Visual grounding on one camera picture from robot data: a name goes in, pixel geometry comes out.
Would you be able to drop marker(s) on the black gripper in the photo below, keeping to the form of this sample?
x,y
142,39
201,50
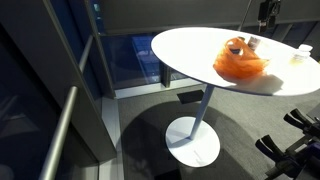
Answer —
x,y
270,8

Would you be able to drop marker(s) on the orange plastic bag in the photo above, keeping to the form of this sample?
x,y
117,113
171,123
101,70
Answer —
x,y
238,65

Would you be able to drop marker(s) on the black floor plate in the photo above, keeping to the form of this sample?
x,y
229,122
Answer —
x,y
190,96

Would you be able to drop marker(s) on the white table leg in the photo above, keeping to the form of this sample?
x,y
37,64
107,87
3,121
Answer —
x,y
201,111

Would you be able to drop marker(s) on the white round table base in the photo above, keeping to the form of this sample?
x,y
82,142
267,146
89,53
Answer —
x,y
196,150

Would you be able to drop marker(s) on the grey metal handrail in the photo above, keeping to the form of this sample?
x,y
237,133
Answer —
x,y
63,123

